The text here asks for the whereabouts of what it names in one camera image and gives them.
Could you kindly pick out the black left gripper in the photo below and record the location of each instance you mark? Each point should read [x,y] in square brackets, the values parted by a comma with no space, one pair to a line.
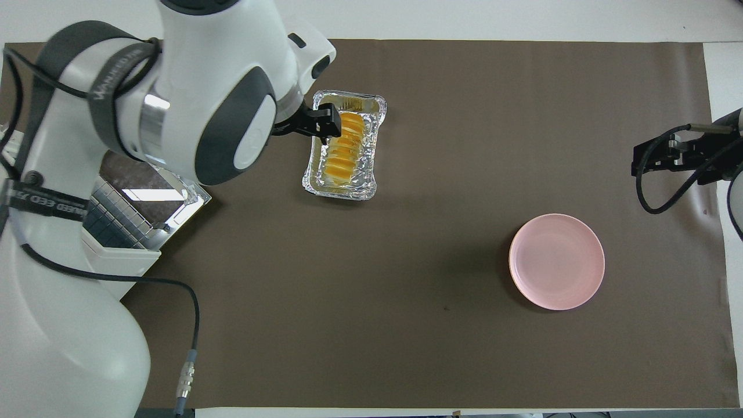
[305,122]

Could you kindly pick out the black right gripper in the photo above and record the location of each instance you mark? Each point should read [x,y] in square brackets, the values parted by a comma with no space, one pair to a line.
[717,157]

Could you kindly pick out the sliced yellow bread loaf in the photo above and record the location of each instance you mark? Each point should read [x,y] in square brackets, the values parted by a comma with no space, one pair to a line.
[343,157]

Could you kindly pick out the aluminium foil tray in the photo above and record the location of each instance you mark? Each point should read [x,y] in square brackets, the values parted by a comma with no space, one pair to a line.
[368,168]

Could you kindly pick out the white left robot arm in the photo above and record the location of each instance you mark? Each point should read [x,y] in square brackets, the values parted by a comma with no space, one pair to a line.
[220,52]

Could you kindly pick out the white toaster oven body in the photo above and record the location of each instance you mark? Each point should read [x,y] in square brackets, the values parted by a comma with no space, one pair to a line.
[125,264]

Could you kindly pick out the pink round plate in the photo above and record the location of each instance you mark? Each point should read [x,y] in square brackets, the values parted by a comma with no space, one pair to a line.
[557,261]

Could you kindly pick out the brown table mat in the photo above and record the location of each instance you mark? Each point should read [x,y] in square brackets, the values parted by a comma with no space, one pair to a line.
[406,261]

